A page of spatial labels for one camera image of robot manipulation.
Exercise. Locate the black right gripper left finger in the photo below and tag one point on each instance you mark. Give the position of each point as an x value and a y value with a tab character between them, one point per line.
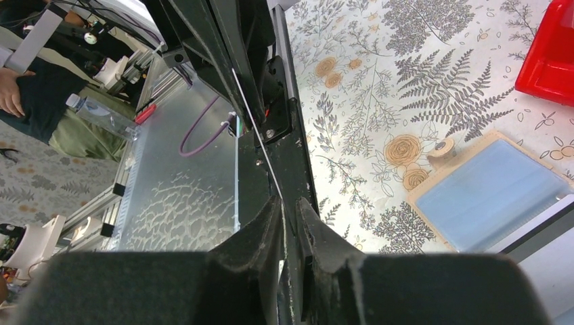
179	287

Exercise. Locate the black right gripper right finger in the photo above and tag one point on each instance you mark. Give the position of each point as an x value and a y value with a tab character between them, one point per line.
343	285

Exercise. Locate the beige card holder wallet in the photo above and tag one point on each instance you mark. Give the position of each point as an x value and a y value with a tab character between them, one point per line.
482	194

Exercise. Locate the white card with magnetic stripe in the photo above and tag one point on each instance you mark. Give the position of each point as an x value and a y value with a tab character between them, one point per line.
543	249

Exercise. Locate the red plastic bin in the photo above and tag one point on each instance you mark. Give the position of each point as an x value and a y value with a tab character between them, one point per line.
547	71

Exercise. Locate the clear plastic water bottle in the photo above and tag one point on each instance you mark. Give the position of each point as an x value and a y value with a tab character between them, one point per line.
103	116

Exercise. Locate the person in dark shirt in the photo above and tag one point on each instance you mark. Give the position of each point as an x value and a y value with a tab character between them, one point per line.
34	104

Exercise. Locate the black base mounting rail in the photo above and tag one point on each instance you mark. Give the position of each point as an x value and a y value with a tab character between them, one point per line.
241	51

